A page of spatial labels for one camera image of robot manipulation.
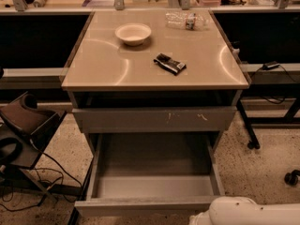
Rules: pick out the black table leg with caster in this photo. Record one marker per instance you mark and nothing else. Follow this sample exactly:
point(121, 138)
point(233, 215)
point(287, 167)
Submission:
point(253, 142)

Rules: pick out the black power adapter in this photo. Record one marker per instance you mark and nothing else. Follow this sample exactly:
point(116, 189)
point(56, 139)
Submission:
point(270, 65)

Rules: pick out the white bowl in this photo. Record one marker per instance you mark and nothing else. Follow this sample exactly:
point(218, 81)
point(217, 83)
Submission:
point(133, 34)

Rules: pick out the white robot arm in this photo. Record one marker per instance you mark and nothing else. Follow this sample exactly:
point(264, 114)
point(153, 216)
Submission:
point(244, 211)

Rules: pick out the clear plastic water bottle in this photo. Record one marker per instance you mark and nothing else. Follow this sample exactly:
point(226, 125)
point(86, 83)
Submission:
point(190, 21)

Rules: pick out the black caster wheel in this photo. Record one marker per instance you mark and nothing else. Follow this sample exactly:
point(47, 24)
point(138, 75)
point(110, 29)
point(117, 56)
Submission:
point(291, 178)

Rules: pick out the grey drawer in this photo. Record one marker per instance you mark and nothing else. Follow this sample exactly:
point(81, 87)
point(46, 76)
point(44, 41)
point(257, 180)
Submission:
point(126, 120)
point(151, 173)

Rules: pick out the grey top drawer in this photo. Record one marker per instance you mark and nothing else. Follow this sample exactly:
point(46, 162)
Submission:
point(126, 120)

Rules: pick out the black snack wrapper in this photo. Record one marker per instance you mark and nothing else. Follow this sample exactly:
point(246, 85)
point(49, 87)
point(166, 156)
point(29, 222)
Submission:
point(167, 63)

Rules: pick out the dark side cart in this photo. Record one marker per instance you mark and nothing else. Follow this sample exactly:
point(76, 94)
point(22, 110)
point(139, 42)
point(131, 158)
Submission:
point(26, 131)

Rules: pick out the grey drawer cabinet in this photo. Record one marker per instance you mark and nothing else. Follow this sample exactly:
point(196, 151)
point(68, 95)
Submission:
point(106, 73)

